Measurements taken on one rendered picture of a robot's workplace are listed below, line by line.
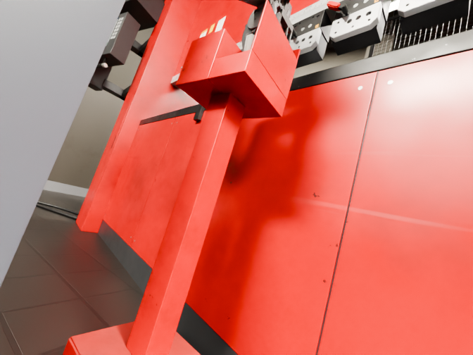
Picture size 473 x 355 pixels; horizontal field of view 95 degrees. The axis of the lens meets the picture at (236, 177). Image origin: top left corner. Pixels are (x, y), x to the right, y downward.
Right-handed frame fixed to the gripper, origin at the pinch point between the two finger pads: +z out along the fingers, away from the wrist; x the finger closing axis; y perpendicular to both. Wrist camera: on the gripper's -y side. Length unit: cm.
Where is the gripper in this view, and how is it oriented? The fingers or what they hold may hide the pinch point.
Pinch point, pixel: (251, 65)
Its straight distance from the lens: 52.5
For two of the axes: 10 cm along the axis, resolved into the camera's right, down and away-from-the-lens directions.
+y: 5.8, 2.1, 7.8
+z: -2.4, 9.7, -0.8
